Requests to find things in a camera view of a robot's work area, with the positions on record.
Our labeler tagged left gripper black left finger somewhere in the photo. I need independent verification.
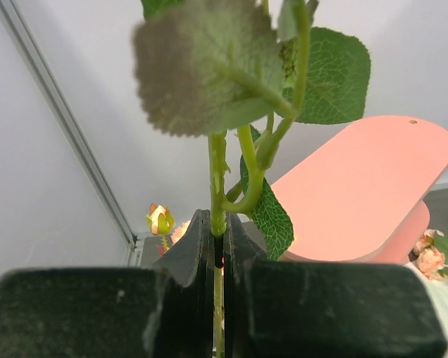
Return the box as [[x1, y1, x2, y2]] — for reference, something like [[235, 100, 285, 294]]
[[0, 210, 214, 357]]

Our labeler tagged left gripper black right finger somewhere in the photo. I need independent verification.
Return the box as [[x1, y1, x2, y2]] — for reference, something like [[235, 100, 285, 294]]
[[223, 214, 448, 357]]

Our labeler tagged small peach carnation stem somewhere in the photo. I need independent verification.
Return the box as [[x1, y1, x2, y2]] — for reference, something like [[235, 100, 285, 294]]
[[409, 229, 448, 286]]

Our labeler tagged big pink peony stem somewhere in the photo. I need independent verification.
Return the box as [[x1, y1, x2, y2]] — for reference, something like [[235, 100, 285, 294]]
[[132, 0, 373, 358]]

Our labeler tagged pink three-tier wooden shelf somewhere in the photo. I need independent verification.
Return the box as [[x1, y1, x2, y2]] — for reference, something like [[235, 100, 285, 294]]
[[272, 115, 448, 265]]

